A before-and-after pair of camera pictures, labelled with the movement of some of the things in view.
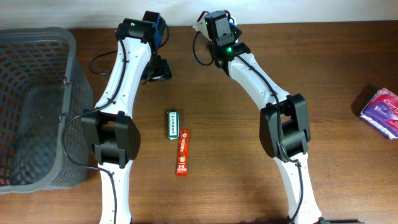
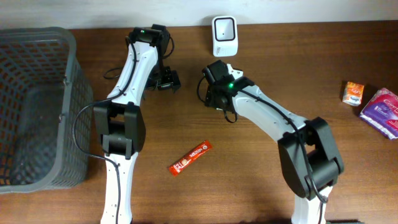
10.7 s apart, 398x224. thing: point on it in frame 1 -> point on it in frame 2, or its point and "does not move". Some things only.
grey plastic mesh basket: [43, 93] does not move
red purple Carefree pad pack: [381, 112] does not move
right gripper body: [218, 61] -> [213, 98]
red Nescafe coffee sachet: [183, 145] -> [199, 150]
